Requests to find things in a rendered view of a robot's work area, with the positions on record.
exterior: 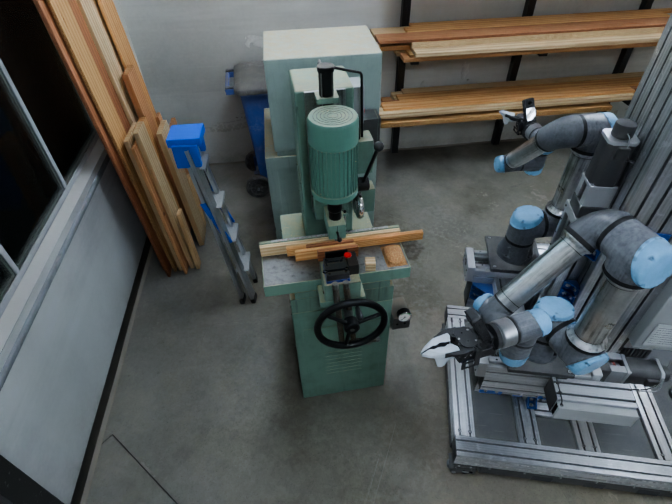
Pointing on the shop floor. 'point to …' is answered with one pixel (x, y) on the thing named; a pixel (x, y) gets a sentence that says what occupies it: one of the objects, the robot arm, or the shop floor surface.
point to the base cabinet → (369, 376)
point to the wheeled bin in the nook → (243, 79)
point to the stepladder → (210, 196)
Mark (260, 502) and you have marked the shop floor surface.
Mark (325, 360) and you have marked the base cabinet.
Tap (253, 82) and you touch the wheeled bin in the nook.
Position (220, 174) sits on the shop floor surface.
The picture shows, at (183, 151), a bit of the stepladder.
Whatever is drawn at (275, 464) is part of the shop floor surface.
